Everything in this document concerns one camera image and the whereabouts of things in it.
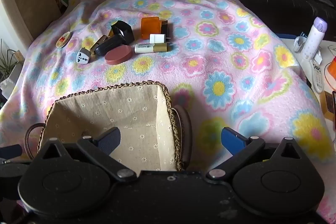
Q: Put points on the round pink compact lid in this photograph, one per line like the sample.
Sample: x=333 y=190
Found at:
x=118 y=55

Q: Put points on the white phone cradle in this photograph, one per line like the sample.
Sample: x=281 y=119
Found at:
x=299 y=44

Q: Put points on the white travel adapter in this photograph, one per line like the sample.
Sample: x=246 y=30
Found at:
x=82 y=56

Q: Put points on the orange translucent box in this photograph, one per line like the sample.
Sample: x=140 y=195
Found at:
x=151 y=27

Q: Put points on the white side table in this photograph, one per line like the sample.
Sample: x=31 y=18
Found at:
x=329 y=87

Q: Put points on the white remote control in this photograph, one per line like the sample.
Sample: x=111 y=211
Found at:
x=317 y=75

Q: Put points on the white plant container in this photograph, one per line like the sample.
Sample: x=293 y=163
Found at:
x=6 y=87

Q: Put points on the white plug charger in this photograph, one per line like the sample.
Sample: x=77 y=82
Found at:
x=157 y=38

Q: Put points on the white bottle with purple cap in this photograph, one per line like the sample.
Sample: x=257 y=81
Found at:
x=316 y=37

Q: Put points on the white and gold tube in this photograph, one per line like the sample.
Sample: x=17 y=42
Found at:
x=152 y=48

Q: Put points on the orange lamp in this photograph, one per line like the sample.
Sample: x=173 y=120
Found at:
x=332 y=67

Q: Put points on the small dark brown box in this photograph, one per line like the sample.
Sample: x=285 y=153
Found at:
x=164 y=27

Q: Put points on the black oblong case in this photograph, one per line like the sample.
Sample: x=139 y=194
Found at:
x=110 y=46

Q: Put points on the pink floral fleece blanket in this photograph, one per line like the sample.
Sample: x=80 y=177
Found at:
x=210 y=61

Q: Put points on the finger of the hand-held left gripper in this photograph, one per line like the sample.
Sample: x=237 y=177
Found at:
x=10 y=151

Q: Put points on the black box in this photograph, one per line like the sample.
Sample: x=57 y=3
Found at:
x=123 y=29

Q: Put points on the amber bottle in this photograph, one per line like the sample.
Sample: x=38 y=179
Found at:
x=99 y=43

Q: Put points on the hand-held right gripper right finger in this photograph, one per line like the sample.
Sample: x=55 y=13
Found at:
x=232 y=138

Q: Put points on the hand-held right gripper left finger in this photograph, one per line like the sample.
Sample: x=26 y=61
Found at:
x=111 y=137

